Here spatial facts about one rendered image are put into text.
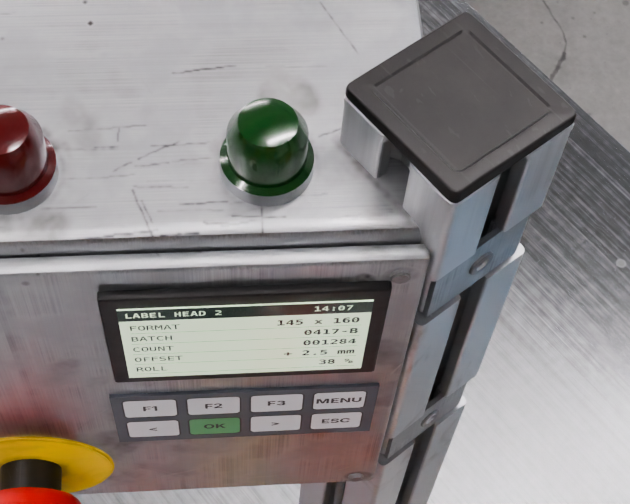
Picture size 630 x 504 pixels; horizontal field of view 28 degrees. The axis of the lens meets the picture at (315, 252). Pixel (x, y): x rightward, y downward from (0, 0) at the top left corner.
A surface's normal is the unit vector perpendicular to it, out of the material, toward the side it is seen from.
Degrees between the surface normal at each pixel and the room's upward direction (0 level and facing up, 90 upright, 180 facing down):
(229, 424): 90
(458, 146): 0
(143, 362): 90
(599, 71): 0
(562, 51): 0
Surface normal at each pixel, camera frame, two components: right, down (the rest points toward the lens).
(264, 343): 0.07, 0.87
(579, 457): 0.05, -0.50
